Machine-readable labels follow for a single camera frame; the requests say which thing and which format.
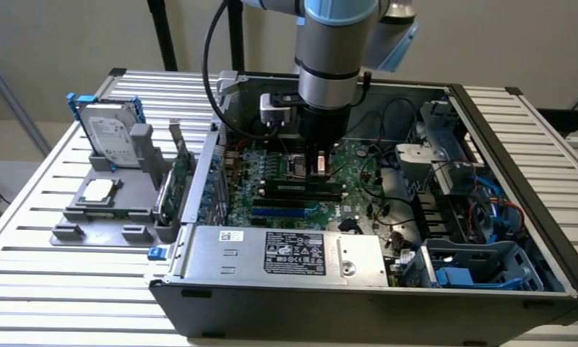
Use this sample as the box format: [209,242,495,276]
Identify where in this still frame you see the green RAM stick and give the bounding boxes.
[273,183,342,193]

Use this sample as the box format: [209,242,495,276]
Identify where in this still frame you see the CPU socket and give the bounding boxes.
[279,151,311,178]

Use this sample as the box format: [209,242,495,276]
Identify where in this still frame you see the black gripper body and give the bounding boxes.
[298,103,351,147]

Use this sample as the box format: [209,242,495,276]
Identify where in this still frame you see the green graphics card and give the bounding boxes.
[154,118,197,224]

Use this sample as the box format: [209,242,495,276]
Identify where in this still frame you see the open black PC case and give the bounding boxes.
[146,70,578,339]

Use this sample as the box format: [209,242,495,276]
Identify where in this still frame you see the blue expansion slot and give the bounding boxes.
[250,206,305,217]

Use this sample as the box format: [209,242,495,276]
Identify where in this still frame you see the black stand pole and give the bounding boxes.
[146,0,179,72]

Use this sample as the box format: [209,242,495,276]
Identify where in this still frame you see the grey parts rack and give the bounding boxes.
[49,124,181,247]

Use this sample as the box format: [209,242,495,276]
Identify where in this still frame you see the blue drive caddy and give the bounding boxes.
[434,266,475,288]

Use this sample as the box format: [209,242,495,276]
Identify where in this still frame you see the blue wire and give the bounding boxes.
[463,169,503,207]

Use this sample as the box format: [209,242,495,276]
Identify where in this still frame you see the red wire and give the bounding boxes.
[466,200,526,236]

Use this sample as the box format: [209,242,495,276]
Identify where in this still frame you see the black wire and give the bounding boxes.
[365,97,421,145]

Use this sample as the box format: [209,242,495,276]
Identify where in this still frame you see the hard disk in blue frame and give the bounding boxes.
[65,93,147,170]

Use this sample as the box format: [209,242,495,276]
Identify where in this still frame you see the green motherboard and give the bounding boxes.
[209,137,406,236]

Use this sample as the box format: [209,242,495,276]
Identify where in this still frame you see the grey front drive bay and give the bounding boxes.
[419,237,544,291]

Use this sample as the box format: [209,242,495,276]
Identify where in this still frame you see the metal disk bay cage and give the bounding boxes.
[393,100,487,196]

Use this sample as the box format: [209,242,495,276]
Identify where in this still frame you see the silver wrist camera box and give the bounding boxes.
[258,92,301,127]

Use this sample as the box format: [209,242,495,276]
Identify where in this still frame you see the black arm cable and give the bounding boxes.
[199,0,273,140]

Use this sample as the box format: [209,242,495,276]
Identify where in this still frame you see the black RAM slot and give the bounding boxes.
[253,192,345,204]

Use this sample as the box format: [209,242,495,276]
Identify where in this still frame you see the silver power supply unit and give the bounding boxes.
[178,225,391,288]

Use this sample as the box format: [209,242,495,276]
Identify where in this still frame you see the silver CPU chip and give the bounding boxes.
[82,179,114,200]

